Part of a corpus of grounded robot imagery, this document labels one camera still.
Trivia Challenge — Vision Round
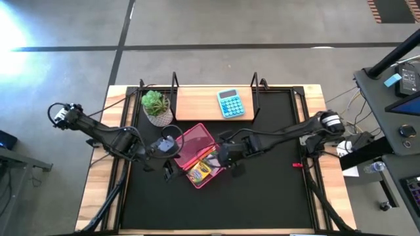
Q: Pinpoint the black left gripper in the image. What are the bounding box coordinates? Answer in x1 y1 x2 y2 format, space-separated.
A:
149 134 189 183

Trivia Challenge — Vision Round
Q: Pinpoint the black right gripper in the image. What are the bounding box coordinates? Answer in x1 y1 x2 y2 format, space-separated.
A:
217 130 256 178

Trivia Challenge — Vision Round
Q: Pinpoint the yellow green crayon box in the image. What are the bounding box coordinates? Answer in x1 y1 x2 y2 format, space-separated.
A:
186 160 213 184

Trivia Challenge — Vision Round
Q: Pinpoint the pink translucent pencil case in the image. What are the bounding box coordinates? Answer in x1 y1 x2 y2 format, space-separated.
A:
173 123 227 189

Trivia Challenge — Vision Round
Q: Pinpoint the light blue calculator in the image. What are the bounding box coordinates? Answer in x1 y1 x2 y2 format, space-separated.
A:
216 88 246 119

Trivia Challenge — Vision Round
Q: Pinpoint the black table mat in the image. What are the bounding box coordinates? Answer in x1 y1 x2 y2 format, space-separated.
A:
121 90 314 230

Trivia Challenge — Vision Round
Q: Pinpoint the wooden shelf with black legs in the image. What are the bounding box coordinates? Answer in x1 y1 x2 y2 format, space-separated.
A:
169 71 265 125

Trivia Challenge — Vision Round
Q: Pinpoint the potted succulent in patterned pot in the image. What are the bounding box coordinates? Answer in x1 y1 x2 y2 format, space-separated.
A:
140 90 175 128

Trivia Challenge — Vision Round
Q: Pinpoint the white paper sheet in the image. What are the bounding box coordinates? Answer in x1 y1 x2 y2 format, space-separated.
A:
342 166 360 178

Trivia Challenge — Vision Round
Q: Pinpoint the clear water bottle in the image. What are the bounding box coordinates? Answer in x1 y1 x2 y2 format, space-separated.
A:
363 161 387 174

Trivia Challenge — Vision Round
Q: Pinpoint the grey low table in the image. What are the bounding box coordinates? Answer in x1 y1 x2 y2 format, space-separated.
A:
0 147 53 173

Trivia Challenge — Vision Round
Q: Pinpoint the dark grey side desk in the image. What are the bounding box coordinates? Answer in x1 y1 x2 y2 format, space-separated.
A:
339 62 420 230

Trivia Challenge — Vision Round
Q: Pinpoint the dark device with blue light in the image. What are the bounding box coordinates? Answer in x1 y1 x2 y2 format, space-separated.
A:
0 130 19 151

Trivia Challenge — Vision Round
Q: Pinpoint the light blue block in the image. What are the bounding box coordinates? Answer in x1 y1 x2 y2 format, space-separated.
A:
383 73 403 88

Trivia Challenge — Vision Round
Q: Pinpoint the round black knob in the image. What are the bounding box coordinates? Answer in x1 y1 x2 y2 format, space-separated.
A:
398 124 417 138

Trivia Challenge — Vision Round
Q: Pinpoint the dark screen with blue display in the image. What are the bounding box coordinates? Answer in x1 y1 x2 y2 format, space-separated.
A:
385 94 420 116

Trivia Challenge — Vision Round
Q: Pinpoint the black keyboard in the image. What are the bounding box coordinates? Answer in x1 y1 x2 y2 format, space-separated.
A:
402 176 420 224

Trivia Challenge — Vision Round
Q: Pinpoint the black slanted pole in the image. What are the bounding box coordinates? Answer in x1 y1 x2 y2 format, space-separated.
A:
366 28 420 79

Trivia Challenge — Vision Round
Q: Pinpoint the black power adapter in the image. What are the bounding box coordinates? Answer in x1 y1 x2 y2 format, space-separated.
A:
394 62 420 98

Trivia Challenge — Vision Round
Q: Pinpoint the dark rug with striped edge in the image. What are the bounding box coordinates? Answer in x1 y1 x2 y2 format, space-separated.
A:
366 0 420 24

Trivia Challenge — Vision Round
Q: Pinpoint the black aluminium table frame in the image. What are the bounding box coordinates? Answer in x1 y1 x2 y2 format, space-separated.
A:
73 78 358 236

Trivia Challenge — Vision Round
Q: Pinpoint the thin black taut cable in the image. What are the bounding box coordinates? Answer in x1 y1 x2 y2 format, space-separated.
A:
87 83 150 117

